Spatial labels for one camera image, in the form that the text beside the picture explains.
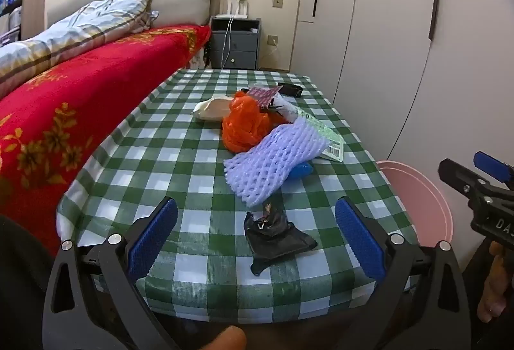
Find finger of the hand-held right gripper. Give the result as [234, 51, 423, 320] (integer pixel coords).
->
[439, 158, 486, 197]
[473, 151, 514, 184]

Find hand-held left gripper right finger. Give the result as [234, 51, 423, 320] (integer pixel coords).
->
[334, 196, 471, 350]

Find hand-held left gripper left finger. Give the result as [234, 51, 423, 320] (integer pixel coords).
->
[42, 196, 181, 350]

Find pink plastic bin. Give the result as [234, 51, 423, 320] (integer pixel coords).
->
[375, 160, 454, 250]

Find black plastic bag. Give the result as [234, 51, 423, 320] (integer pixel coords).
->
[244, 202, 318, 276]

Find blue plastic bag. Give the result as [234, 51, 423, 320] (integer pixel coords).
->
[287, 161, 313, 179]

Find pale foam fruit net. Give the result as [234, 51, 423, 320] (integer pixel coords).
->
[223, 117, 331, 207]

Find person's right hand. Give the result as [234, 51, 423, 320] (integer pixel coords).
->
[477, 241, 512, 323]

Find person's left hand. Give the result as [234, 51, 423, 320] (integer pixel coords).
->
[199, 326, 246, 350]

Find green checked tablecloth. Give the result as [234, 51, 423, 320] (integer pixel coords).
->
[56, 68, 420, 324]

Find green label clear packaging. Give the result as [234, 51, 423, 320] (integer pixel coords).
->
[296, 111, 345, 163]

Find white paper wrapper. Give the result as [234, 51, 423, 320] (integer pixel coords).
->
[192, 96, 235, 123]

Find person's dark clothing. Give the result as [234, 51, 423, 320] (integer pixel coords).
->
[0, 215, 57, 350]

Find orange plastic bag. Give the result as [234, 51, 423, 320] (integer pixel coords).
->
[222, 91, 282, 153]

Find clear plastic wrapper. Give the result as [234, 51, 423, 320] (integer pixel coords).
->
[269, 97, 300, 123]

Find white wardrobe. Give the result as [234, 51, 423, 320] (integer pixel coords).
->
[289, 0, 514, 174]

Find red floral blanket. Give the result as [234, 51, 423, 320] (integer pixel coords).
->
[0, 24, 212, 254]

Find black coiled belt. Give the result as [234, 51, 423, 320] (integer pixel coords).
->
[277, 83, 303, 97]

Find pink patterned box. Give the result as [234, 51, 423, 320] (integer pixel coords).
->
[246, 87, 284, 109]

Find floral bed sheet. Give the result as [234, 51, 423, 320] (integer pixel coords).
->
[189, 45, 211, 69]

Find grey nightstand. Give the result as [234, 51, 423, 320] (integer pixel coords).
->
[209, 16, 261, 70]

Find blue plaid quilt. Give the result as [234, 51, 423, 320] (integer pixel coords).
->
[0, 0, 160, 88]

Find white router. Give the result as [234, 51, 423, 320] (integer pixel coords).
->
[217, 1, 249, 18]

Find white cable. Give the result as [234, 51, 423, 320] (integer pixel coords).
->
[223, 15, 235, 69]

